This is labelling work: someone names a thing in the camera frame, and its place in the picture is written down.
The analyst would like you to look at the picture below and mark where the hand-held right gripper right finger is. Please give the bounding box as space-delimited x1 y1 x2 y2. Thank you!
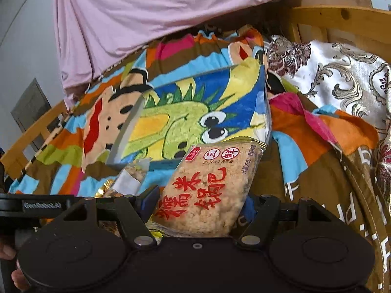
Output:
234 193 334 250

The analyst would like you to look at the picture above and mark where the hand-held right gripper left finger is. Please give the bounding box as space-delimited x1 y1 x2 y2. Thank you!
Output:
63 186 161 250

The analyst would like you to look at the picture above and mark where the small clear snack packet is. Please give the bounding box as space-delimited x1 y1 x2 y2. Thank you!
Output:
102 157 153 199

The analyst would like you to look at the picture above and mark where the rice cracker snack packet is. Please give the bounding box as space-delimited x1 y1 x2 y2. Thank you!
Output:
147 137 265 239

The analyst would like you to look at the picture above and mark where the blue and yellow snack bag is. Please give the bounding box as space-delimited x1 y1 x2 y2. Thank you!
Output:
108 57 273 172

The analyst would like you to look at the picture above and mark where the person's left hand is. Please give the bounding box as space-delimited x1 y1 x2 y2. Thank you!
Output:
0 238 30 292

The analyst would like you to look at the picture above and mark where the gold foil wrapper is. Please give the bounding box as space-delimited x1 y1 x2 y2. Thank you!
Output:
95 179 117 199

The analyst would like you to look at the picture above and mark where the cartoon printed blanket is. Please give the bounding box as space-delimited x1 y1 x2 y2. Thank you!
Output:
6 26 391 293

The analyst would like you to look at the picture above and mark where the grey door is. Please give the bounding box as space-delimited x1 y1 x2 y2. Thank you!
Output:
11 78 53 135

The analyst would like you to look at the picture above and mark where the white floral patterned cloth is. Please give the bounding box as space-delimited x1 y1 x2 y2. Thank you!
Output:
264 34 391 196

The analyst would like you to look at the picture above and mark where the pink bed sheet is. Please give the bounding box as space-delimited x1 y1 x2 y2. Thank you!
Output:
53 0 347 99

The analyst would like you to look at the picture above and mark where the wooden rail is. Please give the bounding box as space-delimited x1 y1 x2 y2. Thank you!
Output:
0 101 68 181

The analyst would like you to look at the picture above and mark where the wooden bed frame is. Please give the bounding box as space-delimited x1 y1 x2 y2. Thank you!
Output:
279 0 391 56

